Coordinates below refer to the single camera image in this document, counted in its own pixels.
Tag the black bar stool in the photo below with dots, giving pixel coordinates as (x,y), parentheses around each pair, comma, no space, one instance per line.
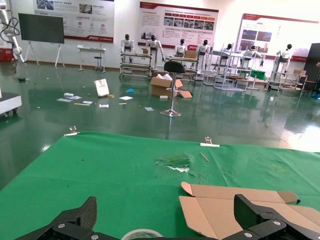
(175,67)

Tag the small black stool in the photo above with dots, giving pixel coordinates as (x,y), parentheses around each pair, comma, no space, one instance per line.
(98,58)

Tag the small paper leaflet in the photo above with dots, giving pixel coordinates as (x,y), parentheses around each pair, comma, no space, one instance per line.
(149,108)
(76,97)
(103,105)
(87,102)
(64,100)

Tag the white metal frame rack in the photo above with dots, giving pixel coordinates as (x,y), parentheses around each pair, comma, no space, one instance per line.
(226,86)

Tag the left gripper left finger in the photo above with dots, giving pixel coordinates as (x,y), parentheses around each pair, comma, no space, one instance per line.
(75,222)

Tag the black screen on stand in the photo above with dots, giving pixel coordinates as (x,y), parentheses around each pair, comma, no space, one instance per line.
(41,28)

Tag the silver binder clip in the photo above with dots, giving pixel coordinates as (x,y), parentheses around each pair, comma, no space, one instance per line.
(208,140)
(73,130)

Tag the green cloth on rack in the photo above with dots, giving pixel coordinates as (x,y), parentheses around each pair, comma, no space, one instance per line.
(258,75)

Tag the black floor item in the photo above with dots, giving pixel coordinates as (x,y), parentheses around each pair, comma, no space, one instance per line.
(21,79)

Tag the green table cloth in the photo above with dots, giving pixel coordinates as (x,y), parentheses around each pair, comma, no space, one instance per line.
(87,175)

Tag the flat cardboard piece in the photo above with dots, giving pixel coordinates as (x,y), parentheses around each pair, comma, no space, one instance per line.
(186,94)

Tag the flat brown cardboard box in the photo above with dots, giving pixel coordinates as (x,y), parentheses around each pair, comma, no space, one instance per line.
(212,212)

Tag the white wheeled platform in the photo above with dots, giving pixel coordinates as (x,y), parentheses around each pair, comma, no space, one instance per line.
(10,102)

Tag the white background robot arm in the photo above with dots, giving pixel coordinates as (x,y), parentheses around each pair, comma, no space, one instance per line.
(16,47)

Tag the blue crumpled item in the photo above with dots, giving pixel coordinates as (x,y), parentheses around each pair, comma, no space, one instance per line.
(130,90)

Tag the thin wooden stick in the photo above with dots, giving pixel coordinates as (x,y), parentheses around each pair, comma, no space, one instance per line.
(204,156)

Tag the white plastic roll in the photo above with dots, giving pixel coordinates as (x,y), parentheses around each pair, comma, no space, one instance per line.
(68,94)

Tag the small white box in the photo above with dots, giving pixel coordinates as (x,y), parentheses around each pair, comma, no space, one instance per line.
(163,96)

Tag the black cabinet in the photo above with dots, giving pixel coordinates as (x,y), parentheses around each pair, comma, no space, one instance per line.
(312,55)

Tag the small cardboard box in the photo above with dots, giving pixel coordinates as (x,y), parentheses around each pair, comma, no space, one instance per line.
(145,51)
(190,54)

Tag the metal shelf rack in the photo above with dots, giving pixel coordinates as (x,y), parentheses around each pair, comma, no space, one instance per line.
(180,58)
(136,65)
(285,86)

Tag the red cabinet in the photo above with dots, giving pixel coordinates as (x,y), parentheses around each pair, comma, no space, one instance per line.
(5,55)

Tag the person in dark clothes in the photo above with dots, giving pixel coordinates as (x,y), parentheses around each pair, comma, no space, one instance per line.
(318,80)

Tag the wall poster board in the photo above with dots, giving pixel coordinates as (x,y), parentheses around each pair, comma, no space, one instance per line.
(152,20)
(275,27)
(85,27)

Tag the white desk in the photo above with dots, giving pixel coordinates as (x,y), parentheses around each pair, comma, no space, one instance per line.
(91,49)

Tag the long yellow strip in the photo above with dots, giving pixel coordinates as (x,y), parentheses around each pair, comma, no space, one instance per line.
(82,104)

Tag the white humanoid robot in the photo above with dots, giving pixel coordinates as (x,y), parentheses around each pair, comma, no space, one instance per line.
(153,45)
(228,47)
(203,50)
(180,49)
(285,53)
(250,53)
(127,45)

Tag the large open cardboard box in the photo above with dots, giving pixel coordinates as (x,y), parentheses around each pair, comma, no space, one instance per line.
(160,88)

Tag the white tape roll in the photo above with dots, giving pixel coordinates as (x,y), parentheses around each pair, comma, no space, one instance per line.
(143,230)

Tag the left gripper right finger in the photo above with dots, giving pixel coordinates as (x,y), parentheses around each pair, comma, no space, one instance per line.
(257,220)

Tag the yellow flat item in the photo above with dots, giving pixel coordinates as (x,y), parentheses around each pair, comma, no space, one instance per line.
(110,95)

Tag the white paper sheet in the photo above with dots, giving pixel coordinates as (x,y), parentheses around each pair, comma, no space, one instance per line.
(125,98)

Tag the brown wooden table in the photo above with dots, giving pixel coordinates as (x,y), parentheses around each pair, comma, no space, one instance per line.
(310,82)

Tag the white red paper bag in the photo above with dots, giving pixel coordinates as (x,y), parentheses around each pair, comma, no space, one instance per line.
(101,87)

